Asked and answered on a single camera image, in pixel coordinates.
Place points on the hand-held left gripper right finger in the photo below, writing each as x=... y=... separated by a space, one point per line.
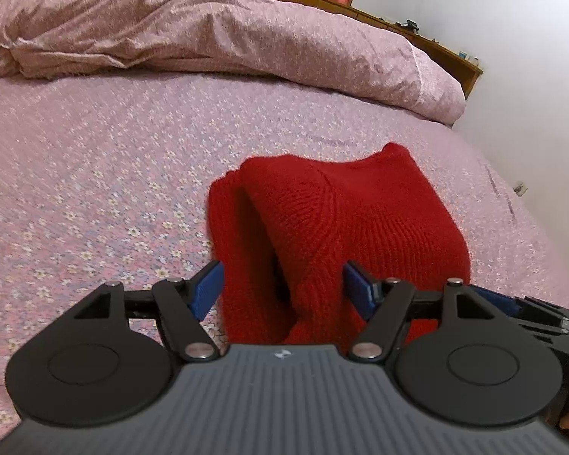
x=358 y=289

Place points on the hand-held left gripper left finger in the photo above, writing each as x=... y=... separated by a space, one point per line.
x=208 y=289

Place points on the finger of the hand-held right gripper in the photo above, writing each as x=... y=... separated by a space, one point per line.
x=500 y=304

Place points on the red knit cardigan black bow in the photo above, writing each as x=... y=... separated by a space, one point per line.
x=370 y=213

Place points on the pink floral bed sheet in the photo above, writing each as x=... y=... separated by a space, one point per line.
x=99 y=161

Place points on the wooden shelf headboard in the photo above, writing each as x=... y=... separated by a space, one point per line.
x=436 y=50

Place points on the pink floral duvet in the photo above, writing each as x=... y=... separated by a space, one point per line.
x=194 y=23

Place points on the small black object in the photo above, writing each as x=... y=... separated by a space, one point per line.
x=411 y=24

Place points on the white wall socket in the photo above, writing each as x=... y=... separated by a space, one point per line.
x=519 y=188

